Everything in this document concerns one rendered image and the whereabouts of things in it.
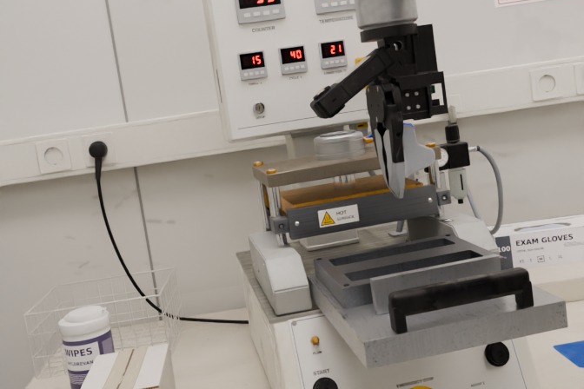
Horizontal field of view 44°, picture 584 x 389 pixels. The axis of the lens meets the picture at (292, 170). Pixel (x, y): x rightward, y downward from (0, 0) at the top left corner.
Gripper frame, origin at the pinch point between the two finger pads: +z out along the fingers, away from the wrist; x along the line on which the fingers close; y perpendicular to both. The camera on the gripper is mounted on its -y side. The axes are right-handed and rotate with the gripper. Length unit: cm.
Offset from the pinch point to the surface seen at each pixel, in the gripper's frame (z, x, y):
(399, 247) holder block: 9.2, 6.3, 1.8
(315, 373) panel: 22.9, 2.9, -12.8
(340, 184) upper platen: 1.8, 24.5, -1.0
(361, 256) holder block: 9.4, 6.3, -3.7
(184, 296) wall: 29, 80, -29
